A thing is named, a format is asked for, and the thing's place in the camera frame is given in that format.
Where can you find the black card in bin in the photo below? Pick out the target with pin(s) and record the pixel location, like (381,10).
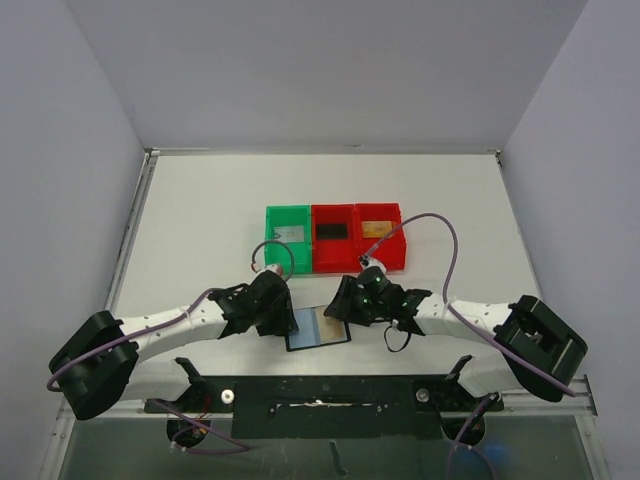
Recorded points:
(332,231)

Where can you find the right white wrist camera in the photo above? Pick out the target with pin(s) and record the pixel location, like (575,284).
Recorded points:
(367,261)

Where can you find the gold card in bin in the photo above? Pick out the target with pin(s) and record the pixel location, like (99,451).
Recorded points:
(376,229)

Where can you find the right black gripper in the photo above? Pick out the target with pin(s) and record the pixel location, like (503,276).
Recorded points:
(345,301)

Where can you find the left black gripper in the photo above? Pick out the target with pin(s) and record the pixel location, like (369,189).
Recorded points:
(282,310)

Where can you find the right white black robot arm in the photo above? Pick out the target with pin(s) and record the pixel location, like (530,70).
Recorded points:
(536,350)

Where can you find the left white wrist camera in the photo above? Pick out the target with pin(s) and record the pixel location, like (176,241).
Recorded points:
(274,268)

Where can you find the red plastic bin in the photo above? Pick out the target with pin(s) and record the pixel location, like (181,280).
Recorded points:
(334,256)
(392,252)

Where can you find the silver card in bin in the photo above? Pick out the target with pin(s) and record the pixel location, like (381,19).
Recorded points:
(289,234)

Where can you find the black leather card holder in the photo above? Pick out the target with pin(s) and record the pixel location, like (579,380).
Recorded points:
(307,336)

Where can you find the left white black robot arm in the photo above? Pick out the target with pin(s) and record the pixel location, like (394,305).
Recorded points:
(109,360)

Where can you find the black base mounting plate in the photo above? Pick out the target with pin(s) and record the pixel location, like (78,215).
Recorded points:
(331,407)

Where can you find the green plastic bin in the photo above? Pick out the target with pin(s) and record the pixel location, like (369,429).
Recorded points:
(291,225)

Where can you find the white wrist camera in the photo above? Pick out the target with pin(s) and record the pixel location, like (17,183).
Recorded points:
(274,268)
(367,261)

